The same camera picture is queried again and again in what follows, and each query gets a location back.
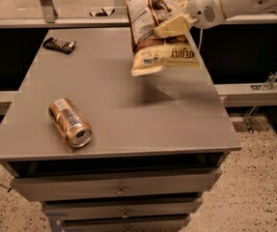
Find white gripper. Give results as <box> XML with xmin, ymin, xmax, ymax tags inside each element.
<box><xmin>154</xmin><ymin>0</ymin><xmax>225</xmax><ymax>39</ymax></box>

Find black candy bar wrapper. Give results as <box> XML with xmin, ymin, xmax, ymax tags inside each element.
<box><xmin>42</xmin><ymin>37</ymin><xmax>76</xmax><ymax>54</ymax></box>

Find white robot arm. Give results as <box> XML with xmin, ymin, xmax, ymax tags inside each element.
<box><xmin>154</xmin><ymin>0</ymin><xmax>277</xmax><ymax>39</ymax></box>

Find top grey drawer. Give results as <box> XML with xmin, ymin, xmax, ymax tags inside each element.
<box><xmin>11</xmin><ymin>168</ymin><xmax>222</xmax><ymax>201</ymax></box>

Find grey drawer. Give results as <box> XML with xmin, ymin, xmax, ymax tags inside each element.
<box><xmin>62</xmin><ymin>215</ymin><xmax>190</xmax><ymax>232</ymax></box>
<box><xmin>11</xmin><ymin>168</ymin><xmax>222</xmax><ymax>201</ymax></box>
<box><xmin>43</xmin><ymin>197</ymin><xmax>202</xmax><ymax>220</ymax></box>

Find orange soda can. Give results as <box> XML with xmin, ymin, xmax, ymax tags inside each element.
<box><xmin>48</xmin><ymin>98</ymin><xmax>93</xmax><ymax>148</ymax></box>

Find white hanging cable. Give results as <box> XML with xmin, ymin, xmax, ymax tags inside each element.
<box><xmin>197</xmin><ymin>28</ymin><xmax>204</xmax><ymax>51</ymax></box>

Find grey drawer cabinet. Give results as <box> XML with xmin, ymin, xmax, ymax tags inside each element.
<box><xmin>0</xmin><ymin>27</ymin><xmax>242</xmax><ymax>232</ymax></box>

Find brown chip bag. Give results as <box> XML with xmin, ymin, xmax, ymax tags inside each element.
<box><xmin>125</xmin><ymin>0</ymin><xmax>200</xmax><ymax>76</ymax></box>

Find bottom grey drawer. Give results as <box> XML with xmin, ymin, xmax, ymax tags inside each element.
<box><xmin>62</xmin><ymin>215</ymin><xmax>190</xmax><ymax>232</ymax></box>

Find middle grey drawer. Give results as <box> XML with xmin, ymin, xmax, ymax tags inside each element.
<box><xmin>43</xmin><ymin>197</ymin><xmax>202</xmax><ymax>220</ymax></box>

